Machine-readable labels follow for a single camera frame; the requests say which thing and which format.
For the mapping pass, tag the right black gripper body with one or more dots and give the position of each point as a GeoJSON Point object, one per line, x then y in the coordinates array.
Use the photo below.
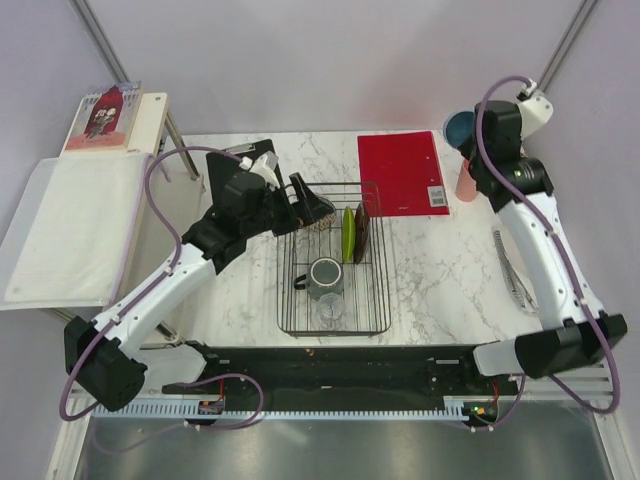
{"type": "Point", "coordinates": [469, 150]}

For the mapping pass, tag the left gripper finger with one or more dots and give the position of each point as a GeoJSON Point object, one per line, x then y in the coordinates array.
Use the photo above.
{"type": "Point", "coordinates": [306, 199]}
{"type": "Point", "coordinates": [303, 226]}

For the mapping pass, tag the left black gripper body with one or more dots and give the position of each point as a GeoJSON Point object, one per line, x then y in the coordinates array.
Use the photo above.
{"type": "Point", "coordinates": [277, 215]}

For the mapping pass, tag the light blue plastic cup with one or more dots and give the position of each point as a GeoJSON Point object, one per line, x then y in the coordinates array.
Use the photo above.
{"type": "Point", "coordinates": [458, 128]}

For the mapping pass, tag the grey ceramic mug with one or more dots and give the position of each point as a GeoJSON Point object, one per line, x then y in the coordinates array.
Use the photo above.
{"type": "Point", "coordinates": [324, 276]}

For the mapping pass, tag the pink plastic cup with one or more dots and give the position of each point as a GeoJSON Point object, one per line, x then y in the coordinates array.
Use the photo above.
{"type": "Point", "coordinates": [466, 186]}

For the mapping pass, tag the clear drinking glass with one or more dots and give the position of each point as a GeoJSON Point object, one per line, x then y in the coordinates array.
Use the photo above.
{"type": "Point", "coordinates": [331, 308]}

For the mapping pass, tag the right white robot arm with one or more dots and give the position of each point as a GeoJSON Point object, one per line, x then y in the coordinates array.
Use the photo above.
{"type": "Point", "coordinates": [576, 329]}

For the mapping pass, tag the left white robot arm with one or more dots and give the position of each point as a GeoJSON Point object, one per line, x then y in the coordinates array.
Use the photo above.
{"type": "Point", "coordinates": [100, 353]}

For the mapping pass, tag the patterned ceramic bowl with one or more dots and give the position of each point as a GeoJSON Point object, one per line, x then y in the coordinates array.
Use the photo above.
{"type": "Point", "coordinates": [325, 220]}

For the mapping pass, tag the black clipboard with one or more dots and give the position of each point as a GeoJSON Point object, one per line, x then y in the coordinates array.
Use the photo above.
{"type": "Point", "coordinates": [221, 168]}

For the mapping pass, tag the green plate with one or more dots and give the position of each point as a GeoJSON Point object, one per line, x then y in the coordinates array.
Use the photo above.
{"type": "Point", "coordinates": [348, 235]}

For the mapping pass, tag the dark brown floral plate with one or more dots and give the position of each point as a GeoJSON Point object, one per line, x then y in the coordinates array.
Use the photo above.
{"type": "Point", "coordinates": [362, 220]}

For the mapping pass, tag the red folder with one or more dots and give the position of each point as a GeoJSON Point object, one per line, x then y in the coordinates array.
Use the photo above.
{"type": "Point", "coordinates": [403, 171]}

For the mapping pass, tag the white spiral notebook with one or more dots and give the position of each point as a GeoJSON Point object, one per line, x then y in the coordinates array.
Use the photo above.
{"type": "Point", "coordinates": [517, 290]}

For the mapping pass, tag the red cover book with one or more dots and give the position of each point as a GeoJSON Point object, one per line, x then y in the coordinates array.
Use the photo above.
{"type": "Point", "coordinates": [105, 118]}

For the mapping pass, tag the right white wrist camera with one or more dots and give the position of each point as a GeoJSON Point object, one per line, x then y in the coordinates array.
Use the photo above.
{"type": "Point", "coordinates": [535, 109]}

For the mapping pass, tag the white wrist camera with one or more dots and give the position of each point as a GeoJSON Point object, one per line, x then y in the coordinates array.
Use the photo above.
{"type": "Point", "coordinates": [263, 166]}
{"type": "Point", "coordinates": [535, 109]}

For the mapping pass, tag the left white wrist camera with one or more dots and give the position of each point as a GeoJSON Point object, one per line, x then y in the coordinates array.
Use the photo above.
{"type": "Point", "coordinates": [263, 166]}

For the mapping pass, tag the grey wire dish rack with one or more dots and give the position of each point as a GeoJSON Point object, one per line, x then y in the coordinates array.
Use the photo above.
{"type": "Point", "coordinates": [363, 307]}

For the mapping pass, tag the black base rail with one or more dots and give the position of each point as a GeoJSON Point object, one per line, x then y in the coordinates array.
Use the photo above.
{"type": "Point", "coordinates": [438, 371]}

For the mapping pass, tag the light blue cable duct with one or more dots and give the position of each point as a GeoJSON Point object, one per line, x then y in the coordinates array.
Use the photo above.
{"type": "Point", "coordinates": [325, 405]}

